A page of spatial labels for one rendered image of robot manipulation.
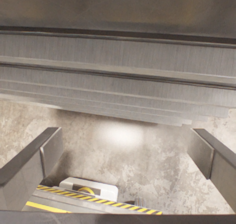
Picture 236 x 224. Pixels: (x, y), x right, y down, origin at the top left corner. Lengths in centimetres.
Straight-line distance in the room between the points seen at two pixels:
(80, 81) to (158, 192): 81
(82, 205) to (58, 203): 9
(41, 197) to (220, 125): 84
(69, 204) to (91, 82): 53
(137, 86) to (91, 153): 78
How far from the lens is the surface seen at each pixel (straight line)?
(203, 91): 19
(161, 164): 91
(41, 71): 22
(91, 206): 64
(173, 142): 90
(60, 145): 17
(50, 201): 69
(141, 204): 81
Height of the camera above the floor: 89
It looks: 78 degrees down
